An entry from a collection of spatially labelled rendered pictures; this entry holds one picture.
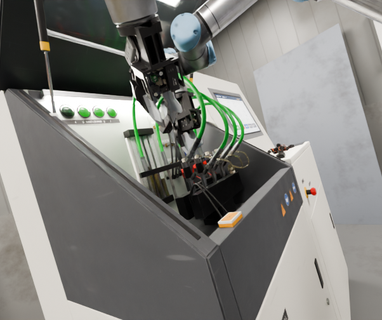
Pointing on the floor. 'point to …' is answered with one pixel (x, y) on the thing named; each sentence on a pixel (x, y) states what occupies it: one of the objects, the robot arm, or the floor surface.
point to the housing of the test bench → (25, 208)
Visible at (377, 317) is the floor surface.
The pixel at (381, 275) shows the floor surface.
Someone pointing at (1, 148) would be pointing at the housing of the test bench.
